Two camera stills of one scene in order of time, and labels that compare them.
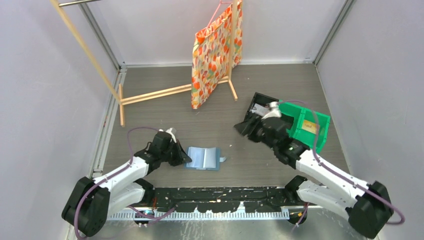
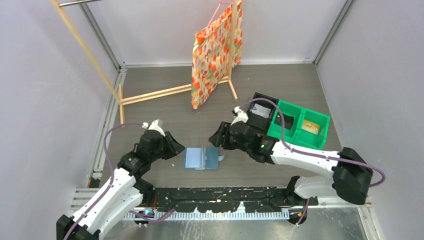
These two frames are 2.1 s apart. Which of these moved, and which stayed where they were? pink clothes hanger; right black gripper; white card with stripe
Moved: right black gripper
Stayed: white card with stripe; pink clothes hanger
